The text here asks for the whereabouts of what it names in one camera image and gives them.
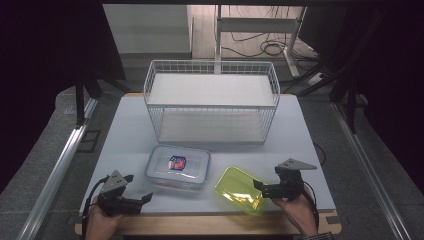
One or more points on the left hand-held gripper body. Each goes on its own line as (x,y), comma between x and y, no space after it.
(115,201)

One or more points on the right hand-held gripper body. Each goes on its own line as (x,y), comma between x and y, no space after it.
(290,183)

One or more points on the green plastic container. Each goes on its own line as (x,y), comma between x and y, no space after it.
(235,186)

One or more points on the clear lidded food container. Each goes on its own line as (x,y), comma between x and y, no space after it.
(186,171)

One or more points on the person's left hand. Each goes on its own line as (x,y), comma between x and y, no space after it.
(100,223)

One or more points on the person's right hand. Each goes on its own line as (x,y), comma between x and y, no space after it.
(301,213)

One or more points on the pale grey table mat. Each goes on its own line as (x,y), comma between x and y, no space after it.
(130,133)

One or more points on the plaid shirt sleeve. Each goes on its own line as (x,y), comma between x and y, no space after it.
(320,236)

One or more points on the black metal stand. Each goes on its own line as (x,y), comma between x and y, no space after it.
(80,106)
(351,110)

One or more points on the white power strip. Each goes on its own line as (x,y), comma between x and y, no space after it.
(315,78)

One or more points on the white cabinet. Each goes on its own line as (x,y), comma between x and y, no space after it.
(146,30)

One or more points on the aluminium rail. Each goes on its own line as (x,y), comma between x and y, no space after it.
(55,180)
(370,180)

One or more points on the white metal desk frame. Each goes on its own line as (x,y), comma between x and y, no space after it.
(255,25)

